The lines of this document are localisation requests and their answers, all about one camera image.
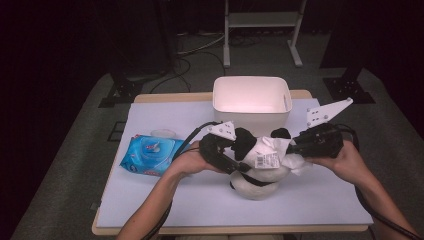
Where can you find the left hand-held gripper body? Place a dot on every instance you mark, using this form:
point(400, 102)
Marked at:
point(211, 150)

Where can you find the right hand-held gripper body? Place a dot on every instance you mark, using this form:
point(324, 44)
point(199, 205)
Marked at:
point(321, 141)

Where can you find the panda plush toy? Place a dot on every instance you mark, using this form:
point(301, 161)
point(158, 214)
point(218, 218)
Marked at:
point(260, 183)

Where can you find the white storage bin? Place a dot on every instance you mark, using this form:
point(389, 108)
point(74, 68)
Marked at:
point(250, 96)

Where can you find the blue wet wipes pack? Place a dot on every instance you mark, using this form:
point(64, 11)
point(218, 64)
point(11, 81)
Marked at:
point(143, 156)

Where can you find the person's left hand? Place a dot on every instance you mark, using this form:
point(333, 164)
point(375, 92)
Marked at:
point(190, 161)

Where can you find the person's right hand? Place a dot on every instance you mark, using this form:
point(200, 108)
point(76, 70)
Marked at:
point(346, 163)

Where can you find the black stand base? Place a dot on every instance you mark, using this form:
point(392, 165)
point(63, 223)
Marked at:
point(123, 91)
point(348, 90)

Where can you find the wooden table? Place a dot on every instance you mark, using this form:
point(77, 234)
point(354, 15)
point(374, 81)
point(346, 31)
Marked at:
point(173, 97)

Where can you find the white metal stand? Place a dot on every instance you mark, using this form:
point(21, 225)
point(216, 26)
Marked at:
point(263, 20)

